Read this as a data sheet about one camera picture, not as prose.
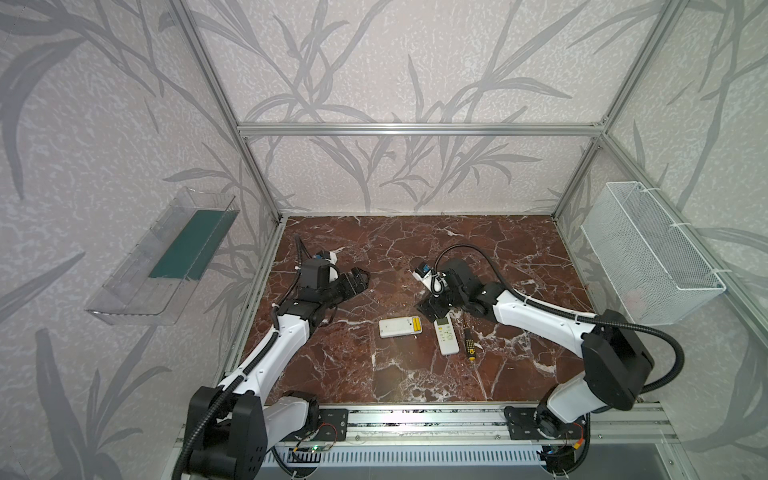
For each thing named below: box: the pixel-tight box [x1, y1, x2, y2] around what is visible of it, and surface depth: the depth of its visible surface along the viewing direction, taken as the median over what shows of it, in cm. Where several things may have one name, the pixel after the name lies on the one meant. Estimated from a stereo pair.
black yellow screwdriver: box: [465, 327, 476, 361], surface depth 88 cm
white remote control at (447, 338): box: [434, 312, 459, 356], surface depth 89 cm
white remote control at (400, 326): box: [378, 316, 423, 338], surface depth 91 cm
